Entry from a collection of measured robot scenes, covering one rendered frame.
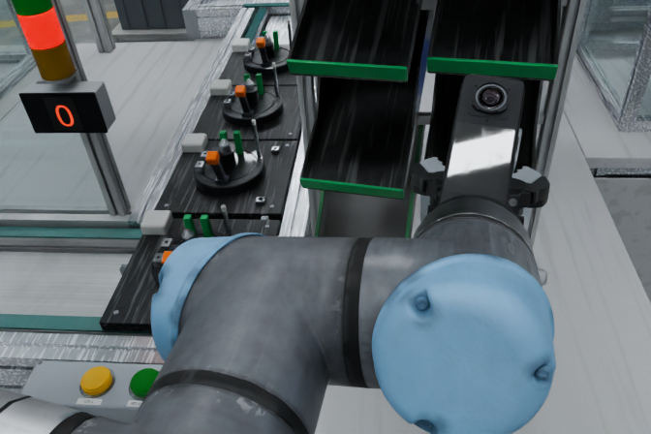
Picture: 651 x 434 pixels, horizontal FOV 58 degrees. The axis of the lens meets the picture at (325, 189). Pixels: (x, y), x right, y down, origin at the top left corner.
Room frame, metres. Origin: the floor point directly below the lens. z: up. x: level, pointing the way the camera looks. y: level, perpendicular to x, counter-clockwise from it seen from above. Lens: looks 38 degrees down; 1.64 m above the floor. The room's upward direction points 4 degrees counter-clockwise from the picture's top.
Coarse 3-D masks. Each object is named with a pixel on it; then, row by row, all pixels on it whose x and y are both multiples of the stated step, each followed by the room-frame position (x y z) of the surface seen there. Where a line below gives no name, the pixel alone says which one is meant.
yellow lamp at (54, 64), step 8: (64, 40) 0.84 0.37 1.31; (32, 48) 0.81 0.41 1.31; (48, 48) 0.81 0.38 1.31; (56, 48) 0.81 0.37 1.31; (64, 48) 0.82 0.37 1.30; (40, 56) 0.80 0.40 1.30; (48, 56) 0.80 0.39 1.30; (56, 56) 0.81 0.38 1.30; (64, 56) 0.82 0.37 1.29; (40, 64) 0.81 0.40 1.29; (48, 64) 0.80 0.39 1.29; (56, 64) 0.81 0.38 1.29; (64, 64) 0.81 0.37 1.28; (72, 64) 0.83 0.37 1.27; (40, 72) 0.81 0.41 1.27; (48, 72) 0.80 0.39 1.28; (56, 72) 0.81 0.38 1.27; (64, 72) 0.81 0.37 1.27; (72, 72) 0.82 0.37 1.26; (48, 80) 0.81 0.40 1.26
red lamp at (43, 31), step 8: (24, 16) 0.81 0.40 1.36; (32, 16) 0.81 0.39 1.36; (40, 16) 0.81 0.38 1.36; (48, 16) 0.82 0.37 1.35; (56, 16) 0.83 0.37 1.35; (24, 24) 0.81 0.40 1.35; (32, 24) 0.80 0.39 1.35; (40, 24) 0.81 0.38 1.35; (48, 24) 0.81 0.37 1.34; (56, 24) 0.82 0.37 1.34; (24, 32) 0.81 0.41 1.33; (32, 32) 0.80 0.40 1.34; (40, 32) 0.80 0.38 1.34; (48, 32) 0.81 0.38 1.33; (56, 32) 0.82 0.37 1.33; (32, 40) 0.81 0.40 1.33; (40, 40) 0.80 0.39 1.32; (48, 40) 0.81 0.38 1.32; (56, 40) 0.82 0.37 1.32; (40, 48) 0.80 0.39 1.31
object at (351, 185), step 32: (416, 64) 0.74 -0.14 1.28; (320, 96) 0.68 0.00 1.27; (352, 96) 0.71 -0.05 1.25; (384, 96) 0.70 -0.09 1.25; (416, 96) 0.64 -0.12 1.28; (320, 128) 0.67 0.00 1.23; (352, 128) 0.66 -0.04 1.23; (384, 128) 0.65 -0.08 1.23; (416, 128) 0.64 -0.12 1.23; (320, 160) 0.62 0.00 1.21; (352, 160) 0.62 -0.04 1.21; (384, 160) 0.61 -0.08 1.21; (352, 192) 0.57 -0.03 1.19; (384, 192) 0.55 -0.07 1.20
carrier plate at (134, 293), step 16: (176, 224) 0.80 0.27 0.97; (224, 224) 0.79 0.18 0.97; (240, 224) 0.78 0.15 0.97; (256, 224) 0.78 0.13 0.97; (272, 224) 0.78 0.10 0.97; (144, 240) 0.76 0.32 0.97; (160, 240) 0.76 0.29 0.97; (144, 256) 0.72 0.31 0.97; (128, 272) 0.68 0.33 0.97; (144, 272) 0.68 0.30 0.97; (128, 288) 0.65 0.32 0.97; (144, 288) 0.65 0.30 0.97; (112, 304) 0.62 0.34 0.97; (128, 304) 0.62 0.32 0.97; (144, 304) 0.61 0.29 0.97; (112, 320) 0.59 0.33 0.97; (128, 320) 0.58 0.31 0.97; (144, 320) 0.58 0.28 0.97
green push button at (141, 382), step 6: (138, 372) 0.49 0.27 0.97; (144, 372) 0.49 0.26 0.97; (150, 372) 0.49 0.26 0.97; (156, 372) 0.49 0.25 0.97; (132, 378) 0.48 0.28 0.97; (138, 378) 0.48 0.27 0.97; (144, 378) 0.48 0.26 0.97; (150, 378) 0.48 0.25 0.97; (132, 384) 0.47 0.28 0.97; (138, 384) 0.47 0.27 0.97; (144, 384) 0.47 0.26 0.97; (150, 384) 0.47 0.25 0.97; (132, 390) 0.46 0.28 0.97; (138, 390) 0.46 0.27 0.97; (144, 390) 0.46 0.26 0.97; (138, 396) 0.46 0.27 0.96; (144, 396) 0.46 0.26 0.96
